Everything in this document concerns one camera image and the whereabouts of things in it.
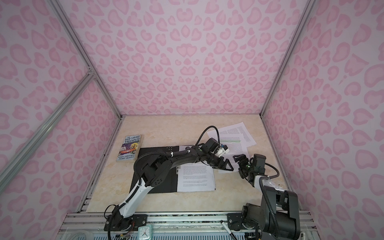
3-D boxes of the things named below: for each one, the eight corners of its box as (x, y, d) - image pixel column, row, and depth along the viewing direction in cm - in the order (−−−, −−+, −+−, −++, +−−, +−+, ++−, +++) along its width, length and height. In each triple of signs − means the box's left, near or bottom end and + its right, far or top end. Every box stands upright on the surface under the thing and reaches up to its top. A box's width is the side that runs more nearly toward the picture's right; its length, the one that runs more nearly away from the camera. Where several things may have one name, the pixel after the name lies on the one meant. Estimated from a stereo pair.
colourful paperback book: (117, 162, 96) (115, 159, 94) (126, 137, 109) (124, 134, 107) (136, 162, 96) (134, 159, 94) (143, 137, 109) (141, 134, 106)
